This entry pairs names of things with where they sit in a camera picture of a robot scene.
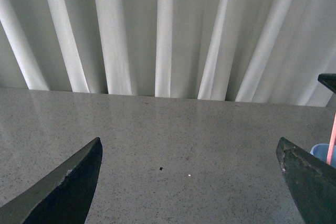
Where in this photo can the pink chopstick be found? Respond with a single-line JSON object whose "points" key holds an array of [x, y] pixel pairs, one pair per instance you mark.
{"points": [[333, 140]]}

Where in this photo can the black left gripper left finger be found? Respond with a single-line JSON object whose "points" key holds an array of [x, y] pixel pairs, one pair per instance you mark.
{"points": [[64, 195]]}

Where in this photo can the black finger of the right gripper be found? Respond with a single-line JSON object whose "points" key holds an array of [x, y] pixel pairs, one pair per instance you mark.
{"points": [[328, 80]]}

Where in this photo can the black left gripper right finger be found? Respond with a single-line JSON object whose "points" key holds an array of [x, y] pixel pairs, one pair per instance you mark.
{"points": [[310, 181]]}

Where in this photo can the white pleated curtain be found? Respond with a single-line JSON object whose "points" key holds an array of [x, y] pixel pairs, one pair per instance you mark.
{"points": [[264, 51]]}

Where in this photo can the blue plastic cup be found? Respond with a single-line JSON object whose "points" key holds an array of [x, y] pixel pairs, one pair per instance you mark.
{"points": [[320, 151]]}

